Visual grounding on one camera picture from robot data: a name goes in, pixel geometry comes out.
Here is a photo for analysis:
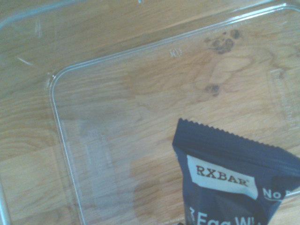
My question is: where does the dark blue protein bar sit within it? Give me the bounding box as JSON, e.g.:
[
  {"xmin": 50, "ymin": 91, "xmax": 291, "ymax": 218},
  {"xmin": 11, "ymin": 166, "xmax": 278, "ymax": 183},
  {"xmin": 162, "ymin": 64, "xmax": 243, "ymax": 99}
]
[{"xmin": 172, "ymin": 118, "xmax": 300, "ymax": 225}]

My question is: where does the clear rectangular plastic container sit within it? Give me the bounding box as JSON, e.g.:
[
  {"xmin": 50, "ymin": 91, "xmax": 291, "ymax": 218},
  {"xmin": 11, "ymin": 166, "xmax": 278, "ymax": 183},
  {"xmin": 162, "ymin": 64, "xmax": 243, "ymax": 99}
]
[{"xmin": 0, "ymin": 0, "xmax": 300, "ymax": 225}]

